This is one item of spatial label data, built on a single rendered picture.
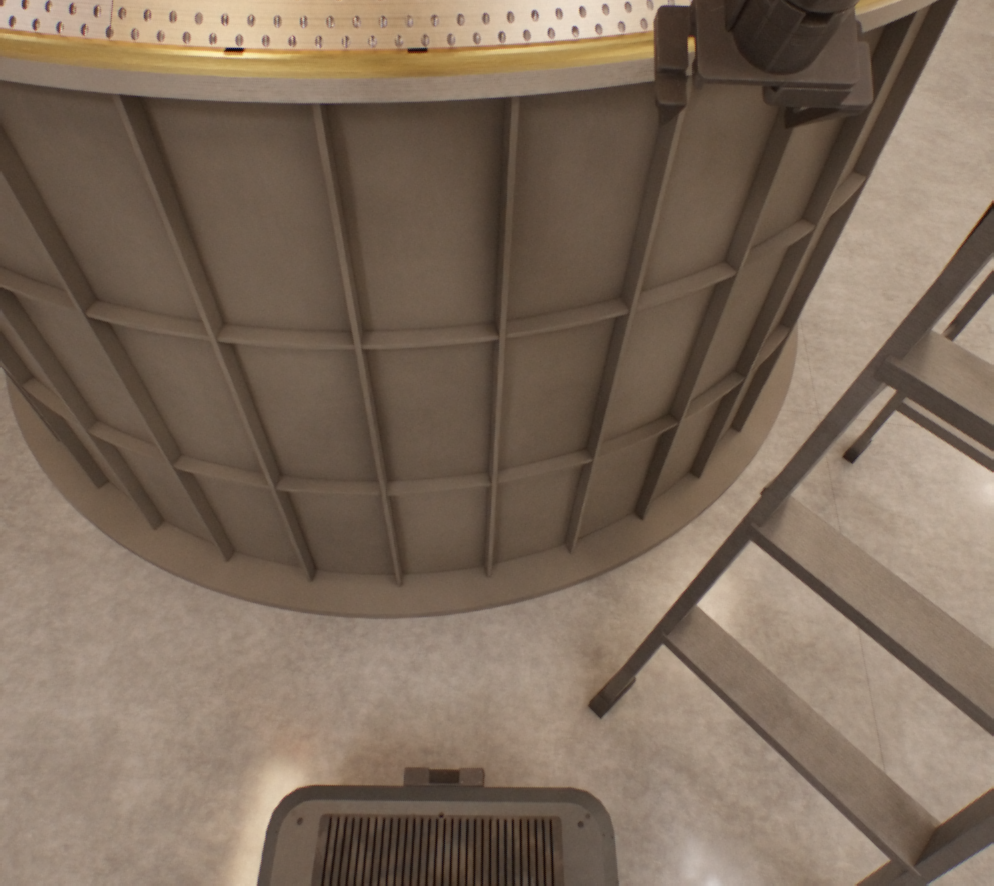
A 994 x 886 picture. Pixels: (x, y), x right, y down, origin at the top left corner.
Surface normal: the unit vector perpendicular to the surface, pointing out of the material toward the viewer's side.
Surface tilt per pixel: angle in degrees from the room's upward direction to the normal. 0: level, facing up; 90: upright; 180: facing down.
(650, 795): 0
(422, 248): 90
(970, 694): 0
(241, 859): 0
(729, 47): 30
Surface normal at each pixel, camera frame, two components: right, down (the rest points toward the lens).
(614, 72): 0.30, 0.74
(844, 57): 0.03, -0.17
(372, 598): 0.04, -0.64
